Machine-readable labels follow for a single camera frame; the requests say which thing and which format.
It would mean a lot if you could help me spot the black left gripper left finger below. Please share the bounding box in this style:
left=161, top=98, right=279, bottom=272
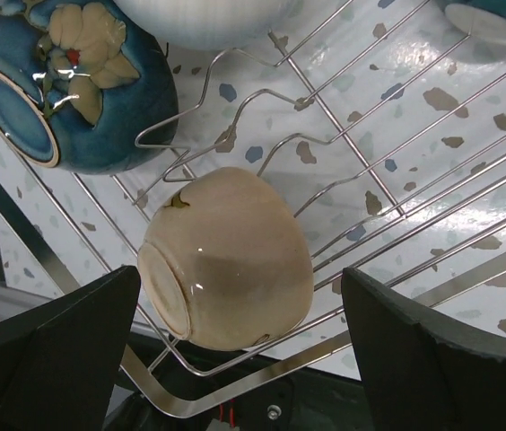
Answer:
left=0, top=266, right=141, bottom=430

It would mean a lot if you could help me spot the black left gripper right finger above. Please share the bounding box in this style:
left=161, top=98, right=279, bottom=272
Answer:
left=341, top=268, right=506, bottom=430

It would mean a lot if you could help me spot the beige bowl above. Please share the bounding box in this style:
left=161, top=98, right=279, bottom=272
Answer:
left=137, top=167, right=314, bottom=351

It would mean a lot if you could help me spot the blue floral bowl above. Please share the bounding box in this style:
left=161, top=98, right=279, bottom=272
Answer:
left=0, top=1, right=179, bottom=175

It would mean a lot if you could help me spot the teal and white bowl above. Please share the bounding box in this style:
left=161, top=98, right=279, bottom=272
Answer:
left=435, top=0, right=506, bottom=46

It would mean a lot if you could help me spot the white ribbed bowl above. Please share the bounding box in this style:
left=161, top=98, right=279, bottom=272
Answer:
left=116, top=0, right=295, bottom=50

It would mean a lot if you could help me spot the wire dish rack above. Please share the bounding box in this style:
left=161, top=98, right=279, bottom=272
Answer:
left=0, top=1, right=506, bottom=417

